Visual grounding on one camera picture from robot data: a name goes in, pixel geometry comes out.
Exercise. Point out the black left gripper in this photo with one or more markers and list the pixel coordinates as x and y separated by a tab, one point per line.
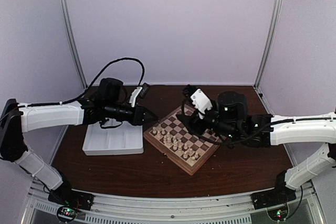
137	119

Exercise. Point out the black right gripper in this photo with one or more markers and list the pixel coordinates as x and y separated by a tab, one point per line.
191	123

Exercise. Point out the wooden chess board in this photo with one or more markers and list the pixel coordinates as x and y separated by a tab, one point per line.
172	121

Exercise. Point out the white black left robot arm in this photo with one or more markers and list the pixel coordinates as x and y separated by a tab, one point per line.
30	134

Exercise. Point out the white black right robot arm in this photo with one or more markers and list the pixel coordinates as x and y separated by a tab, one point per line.
225	121

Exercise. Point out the white chess pieces group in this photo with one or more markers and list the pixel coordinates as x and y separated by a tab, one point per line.
178	143

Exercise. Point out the left controller board with LEDs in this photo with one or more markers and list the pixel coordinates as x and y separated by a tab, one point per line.
66	214

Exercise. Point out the controller board with leds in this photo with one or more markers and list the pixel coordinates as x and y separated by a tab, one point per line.
278	213
66	214

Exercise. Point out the right controller board with LEDs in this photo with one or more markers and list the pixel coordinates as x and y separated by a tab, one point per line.
278	213

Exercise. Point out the white plastic sorting tray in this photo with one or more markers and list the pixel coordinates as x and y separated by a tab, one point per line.
125	139

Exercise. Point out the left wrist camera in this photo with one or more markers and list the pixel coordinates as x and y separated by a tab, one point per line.
138	93

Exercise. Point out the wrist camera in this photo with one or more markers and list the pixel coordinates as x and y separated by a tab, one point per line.
138	93
200	101

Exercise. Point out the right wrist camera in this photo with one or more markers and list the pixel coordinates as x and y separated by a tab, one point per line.
200	101

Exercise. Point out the aluminium front frame rail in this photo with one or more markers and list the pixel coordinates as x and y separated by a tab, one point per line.
236	208

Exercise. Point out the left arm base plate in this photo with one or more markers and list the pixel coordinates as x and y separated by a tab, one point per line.
72	198

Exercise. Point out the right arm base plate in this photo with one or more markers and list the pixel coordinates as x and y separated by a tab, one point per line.
272	197

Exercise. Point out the aluminium left corner post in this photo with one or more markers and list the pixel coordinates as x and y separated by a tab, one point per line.
72	43

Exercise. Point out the aluminium corner post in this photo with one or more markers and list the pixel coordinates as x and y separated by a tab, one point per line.
72	43
276	10

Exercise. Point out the aluminium right corner post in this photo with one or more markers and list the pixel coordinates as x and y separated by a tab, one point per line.
276	10

